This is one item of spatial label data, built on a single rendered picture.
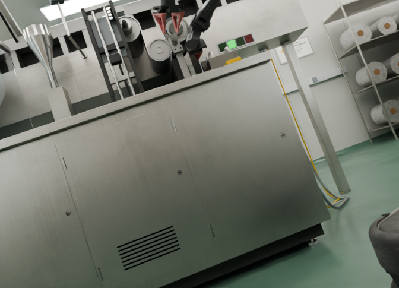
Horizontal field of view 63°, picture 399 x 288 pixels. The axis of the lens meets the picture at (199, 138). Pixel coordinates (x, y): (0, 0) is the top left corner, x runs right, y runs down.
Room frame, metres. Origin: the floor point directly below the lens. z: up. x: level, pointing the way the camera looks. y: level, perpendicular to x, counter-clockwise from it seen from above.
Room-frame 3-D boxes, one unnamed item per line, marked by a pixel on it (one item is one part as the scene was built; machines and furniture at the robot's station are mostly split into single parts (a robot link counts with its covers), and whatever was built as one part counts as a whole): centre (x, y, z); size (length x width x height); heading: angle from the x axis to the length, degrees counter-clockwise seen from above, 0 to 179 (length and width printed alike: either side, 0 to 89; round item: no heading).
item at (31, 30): (1.73, 0.65, 1.50); 0.14 x 0.14 x 0.06
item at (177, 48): (1.66, -0.05, 1.05); 0.06 x 0.05 x 0.31; 6
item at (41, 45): (1.73, 0.65, 1.18); 0.14 x 0.14 x 0.57
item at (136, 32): (1.81, 0.18, 1.33); 0.25 x 0.14 x 0.14; 6
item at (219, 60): (1.89, -0.24, 1.00); 0.40 x 0.16 x 0.06; 6
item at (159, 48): (1.82, 0.05, 1.17); 0.26 x 0.12 x 0.12; 6
